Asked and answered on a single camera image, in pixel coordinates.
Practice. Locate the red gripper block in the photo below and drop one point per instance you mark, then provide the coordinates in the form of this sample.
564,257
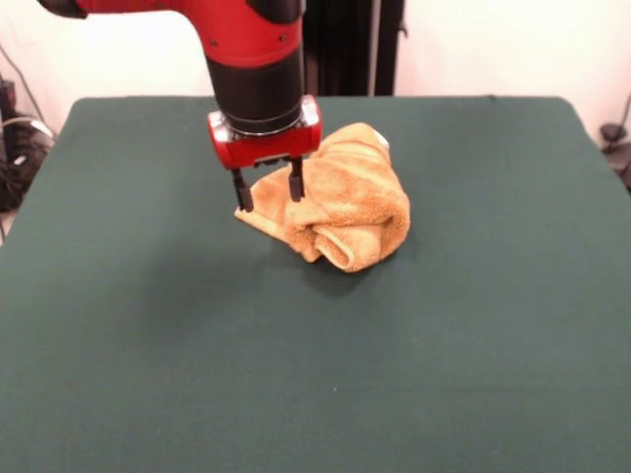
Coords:
266,148

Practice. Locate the tan terry towel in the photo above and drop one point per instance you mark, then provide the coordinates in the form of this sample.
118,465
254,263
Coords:
355,197

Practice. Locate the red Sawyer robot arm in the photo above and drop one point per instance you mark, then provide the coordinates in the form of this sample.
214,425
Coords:
246,34

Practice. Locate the dark green table cloth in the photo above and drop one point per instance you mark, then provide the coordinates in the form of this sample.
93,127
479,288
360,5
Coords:
197,345

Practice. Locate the black plug adapter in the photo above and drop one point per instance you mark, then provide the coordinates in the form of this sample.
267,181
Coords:
613,133

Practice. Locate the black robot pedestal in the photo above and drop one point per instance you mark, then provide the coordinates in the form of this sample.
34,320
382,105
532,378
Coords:
345,49

